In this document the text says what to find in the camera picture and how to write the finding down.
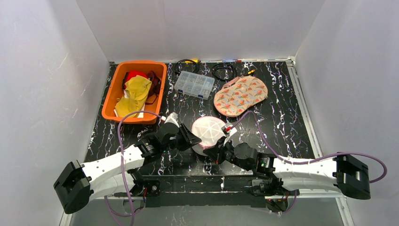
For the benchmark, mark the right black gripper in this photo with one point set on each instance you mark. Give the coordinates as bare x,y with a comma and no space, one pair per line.
221,147

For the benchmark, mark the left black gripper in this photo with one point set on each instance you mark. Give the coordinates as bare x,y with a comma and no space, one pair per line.
182,137

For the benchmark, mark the white mesh laundry bag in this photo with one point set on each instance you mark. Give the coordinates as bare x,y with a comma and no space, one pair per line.
209,130

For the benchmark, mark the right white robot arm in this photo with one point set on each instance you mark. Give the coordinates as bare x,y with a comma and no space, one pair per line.
343,173

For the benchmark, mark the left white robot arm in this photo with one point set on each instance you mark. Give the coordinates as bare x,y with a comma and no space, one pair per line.
79,183

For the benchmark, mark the dark maroon bra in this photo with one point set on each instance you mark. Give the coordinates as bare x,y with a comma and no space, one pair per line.
154,88

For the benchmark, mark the yellow bra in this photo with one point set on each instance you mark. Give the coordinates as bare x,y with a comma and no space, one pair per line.
135,96

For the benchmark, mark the clear plastic screw box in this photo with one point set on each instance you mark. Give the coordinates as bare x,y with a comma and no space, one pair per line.
194,85

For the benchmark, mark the floral pink fabric pouch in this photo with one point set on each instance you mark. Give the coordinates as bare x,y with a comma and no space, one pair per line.
238,95

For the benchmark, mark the orange plastic bin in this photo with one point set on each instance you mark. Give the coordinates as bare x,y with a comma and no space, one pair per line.
115,92

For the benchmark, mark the red garment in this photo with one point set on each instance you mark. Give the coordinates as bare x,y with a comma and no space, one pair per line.
131,74

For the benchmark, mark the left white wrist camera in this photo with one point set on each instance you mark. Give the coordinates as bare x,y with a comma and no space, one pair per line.
171,119

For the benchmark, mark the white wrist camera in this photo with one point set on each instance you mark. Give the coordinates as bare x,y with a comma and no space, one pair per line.
229,130
171,119

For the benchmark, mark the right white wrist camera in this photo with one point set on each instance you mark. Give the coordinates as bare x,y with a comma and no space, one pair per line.
229,130

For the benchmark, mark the aluminium right rail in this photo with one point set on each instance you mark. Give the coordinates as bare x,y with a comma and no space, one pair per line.
341,201

